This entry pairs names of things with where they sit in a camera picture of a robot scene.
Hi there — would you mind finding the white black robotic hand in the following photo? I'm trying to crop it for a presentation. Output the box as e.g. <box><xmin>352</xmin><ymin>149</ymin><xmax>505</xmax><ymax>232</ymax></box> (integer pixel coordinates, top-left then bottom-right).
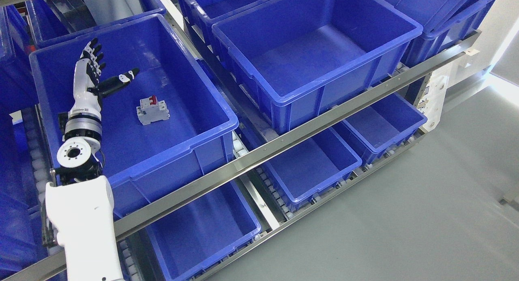
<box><xmin>68</xmin><ymin>38</ymin><xmax>140</xmax><ymax>122</ymax></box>

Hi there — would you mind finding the white red circuit breaker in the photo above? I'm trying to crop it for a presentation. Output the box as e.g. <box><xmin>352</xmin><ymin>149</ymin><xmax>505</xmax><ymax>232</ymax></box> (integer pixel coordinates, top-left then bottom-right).
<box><xmin>136</xmin><ymin>95</ymin><xmax>170</xmax><ymax>126</ymax></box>

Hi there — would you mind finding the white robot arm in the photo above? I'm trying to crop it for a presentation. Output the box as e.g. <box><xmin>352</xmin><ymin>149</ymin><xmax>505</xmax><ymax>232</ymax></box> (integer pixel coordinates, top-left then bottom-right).
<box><xmin>45</xmin><ymin>113</ymin><xmax>124</xmax><ymax>281</ymax></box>

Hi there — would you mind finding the large blue bin left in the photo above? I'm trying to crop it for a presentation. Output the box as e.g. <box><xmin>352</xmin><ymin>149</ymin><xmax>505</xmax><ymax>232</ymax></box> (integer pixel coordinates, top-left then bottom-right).
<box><xmin>29</xmin><ymin>14</ymin><xmax>239</xmax><ymax>219</ymax></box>

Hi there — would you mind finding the large blue bin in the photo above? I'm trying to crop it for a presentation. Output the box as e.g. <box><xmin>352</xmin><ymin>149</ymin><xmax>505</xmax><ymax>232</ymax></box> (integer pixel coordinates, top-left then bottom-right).
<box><xmin>29</xmin><ymin>14</ymin><xmax>239</xmax><ymax>219</ymax></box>
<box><xmin>212</xmin><ymin>0</ymin><xmax>423</xmax><ymax>134</ymax></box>

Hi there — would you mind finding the blue bin top left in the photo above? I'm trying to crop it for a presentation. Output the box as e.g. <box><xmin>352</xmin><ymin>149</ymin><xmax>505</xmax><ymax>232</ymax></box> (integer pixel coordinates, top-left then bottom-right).
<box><xmin>26</xmin><ymin>0</ymin><xmax>166</xmax><ymax>49</ymax></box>

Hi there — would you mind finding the blue bin top centre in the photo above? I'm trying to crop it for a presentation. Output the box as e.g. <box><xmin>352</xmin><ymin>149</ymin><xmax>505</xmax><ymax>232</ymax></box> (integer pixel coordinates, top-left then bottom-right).
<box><xmin>178</xmin><ymin>0</ymin><xmax>269</xmax><ymax>55</ymax></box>

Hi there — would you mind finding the lower blue bin left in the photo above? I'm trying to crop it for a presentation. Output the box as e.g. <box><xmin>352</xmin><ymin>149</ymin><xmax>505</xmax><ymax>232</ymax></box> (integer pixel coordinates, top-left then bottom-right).
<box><xmin>146</xmin><ymin>181</ymin><xmax>262</xmax><ymax>281</ymax></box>

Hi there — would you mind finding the large blue bin centre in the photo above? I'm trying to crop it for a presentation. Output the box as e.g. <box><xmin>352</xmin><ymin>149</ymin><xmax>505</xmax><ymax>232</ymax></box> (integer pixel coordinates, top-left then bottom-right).
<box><xmin>212</xmin><ymin>0</ymin><xmax>423</xmax><ymax>134</ymax></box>

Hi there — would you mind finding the lower blue bin middle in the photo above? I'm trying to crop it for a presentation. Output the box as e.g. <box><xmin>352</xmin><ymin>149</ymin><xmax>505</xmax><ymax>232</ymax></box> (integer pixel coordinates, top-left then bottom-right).
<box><xmin>261</xmin><ymin>128</ymin><xmax>362</xmax><ymax>212</ymax></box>

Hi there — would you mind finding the lower blue bin right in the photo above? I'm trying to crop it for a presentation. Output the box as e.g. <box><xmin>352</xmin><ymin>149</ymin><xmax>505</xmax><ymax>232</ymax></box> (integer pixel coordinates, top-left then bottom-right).
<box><xmin>332</xmin><ymin>94</ymin><xmax>427</xmax><ymax>166</ymax></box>

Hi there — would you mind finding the blue bin top right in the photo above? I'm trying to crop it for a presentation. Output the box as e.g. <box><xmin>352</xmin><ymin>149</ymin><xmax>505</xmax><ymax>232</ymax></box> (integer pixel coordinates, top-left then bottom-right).
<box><xmin>385</xmin><ymin>0</ymin><xmax>495</xmax><ymax>67</ymax></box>

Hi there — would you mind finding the steel shelf rail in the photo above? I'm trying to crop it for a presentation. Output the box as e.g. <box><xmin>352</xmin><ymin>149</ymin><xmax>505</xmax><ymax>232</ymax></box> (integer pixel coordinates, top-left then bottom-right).
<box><xmin>0</xmin><ymin>29</ymin><xmax>483</xmax><ymax>281</ymax></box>

